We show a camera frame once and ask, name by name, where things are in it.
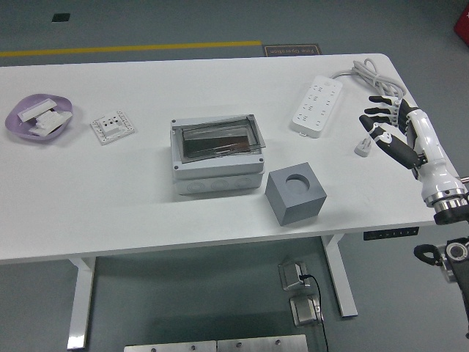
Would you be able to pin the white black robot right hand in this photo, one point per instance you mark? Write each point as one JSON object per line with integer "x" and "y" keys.
{"x": 432, "y": 154}

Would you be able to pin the grey junction box clear lid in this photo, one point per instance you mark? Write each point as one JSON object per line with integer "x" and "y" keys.
{"x": 216, "y": 172}

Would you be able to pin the grey cube with round hole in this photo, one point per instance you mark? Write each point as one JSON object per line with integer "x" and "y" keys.
{"x": 293, "y": 209}

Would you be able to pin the metal floor socket box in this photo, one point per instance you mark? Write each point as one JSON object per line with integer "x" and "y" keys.
{"x": 291, "y": 275}
{"x": 304, "y": 311}

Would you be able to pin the black table control panel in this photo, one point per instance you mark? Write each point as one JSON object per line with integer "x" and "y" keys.
{"x": 390, "y": 234}

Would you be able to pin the white power strip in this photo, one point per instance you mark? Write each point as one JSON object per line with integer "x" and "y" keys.
{"x": 317, "y": 106}

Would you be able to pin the red object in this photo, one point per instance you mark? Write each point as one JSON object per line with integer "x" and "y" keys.
{"x": 462, "y": 23}

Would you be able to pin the white table leg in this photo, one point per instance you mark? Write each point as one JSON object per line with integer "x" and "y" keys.
{"x": 78, "y": 304}
{"x": 339, "y": 278}

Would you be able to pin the brown floor sign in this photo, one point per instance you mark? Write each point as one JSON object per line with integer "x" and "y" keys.
{"x": 291, "y": 51}

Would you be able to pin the metal plate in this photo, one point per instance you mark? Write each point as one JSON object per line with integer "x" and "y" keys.
{"x": 168, "y": 347}
{"x": 260, "y": 344}

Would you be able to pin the white socket panel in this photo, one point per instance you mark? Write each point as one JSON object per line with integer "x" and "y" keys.
{"x": 113, "y": 128}

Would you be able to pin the white plastic part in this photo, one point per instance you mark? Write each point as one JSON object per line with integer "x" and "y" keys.
{"x": 55, "y": 118}
{"x": 42, "y": 130}

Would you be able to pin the long white plastic strip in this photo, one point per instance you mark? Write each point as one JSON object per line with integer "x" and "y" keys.
{"x": 36, "y": 108}

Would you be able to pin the purple tray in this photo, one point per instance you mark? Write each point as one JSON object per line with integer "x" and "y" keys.
{"x": 12, "y": 122}

